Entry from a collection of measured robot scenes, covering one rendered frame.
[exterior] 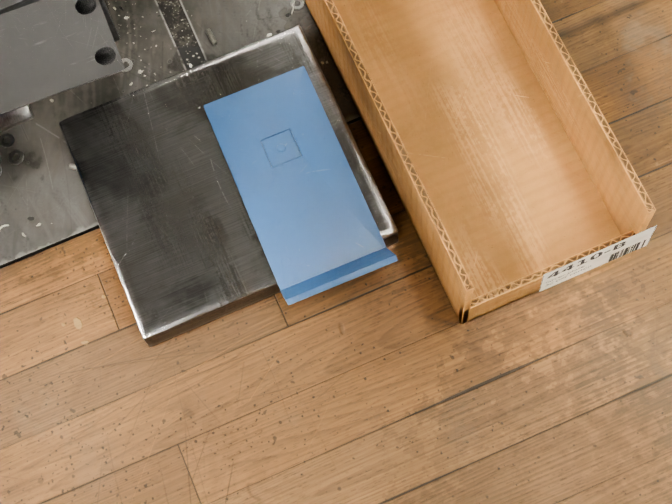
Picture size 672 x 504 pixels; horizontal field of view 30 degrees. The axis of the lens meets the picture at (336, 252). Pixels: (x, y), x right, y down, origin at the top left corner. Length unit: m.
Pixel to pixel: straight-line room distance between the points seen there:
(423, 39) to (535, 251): 0.16
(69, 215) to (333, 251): 0.18
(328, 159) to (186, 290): 0.12
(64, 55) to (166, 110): 0.22
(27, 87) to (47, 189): 0.24
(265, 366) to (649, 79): 0.31
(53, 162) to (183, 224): 0.11
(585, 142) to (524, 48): 0.08
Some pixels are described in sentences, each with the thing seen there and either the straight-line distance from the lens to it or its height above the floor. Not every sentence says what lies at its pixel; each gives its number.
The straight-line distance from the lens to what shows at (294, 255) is 0.77.
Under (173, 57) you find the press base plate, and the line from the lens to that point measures 0.86.
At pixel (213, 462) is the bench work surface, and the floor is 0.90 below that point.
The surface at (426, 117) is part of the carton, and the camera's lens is 0.82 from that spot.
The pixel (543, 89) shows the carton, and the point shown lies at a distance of 0.83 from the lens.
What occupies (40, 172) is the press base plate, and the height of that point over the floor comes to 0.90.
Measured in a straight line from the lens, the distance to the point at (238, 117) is 0.81.
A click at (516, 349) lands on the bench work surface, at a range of 0.78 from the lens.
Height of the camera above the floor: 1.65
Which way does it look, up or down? 71 degrees down
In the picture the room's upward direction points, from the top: 9 degrees counter-clockwise
